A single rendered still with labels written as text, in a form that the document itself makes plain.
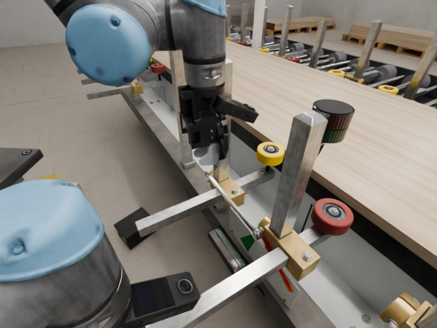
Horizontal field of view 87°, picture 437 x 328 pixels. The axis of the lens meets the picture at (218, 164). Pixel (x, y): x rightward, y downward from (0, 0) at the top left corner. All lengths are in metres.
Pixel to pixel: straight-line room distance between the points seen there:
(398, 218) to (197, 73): 0.51
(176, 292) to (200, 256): 1.15
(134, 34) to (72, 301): 0.24
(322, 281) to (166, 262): 0.95
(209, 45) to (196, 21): 0.04
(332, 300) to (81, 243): 0.69
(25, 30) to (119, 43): 7.81
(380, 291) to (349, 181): 0.28
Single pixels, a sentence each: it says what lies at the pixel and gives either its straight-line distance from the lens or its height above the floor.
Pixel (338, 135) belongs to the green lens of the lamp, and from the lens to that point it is 0.40.
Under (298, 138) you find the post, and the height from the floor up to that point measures 1.11.
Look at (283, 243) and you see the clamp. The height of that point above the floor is 0.87.
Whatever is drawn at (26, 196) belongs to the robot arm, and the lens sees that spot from 0.21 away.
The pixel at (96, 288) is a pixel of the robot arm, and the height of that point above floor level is 1.10.
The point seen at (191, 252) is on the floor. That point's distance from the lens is 1.52.
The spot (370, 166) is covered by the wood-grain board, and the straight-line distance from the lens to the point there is 0.75.
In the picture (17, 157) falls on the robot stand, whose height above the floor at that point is 1.04.
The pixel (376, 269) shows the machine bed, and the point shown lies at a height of 0.75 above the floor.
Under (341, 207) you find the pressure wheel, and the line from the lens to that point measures 0.59.
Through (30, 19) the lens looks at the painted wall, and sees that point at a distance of 8.01.
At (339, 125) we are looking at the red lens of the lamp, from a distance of 0.39.
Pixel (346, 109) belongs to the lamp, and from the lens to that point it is 0.40.
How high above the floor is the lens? 1.30
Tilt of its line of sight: 38 degrees down
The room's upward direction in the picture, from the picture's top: straight up
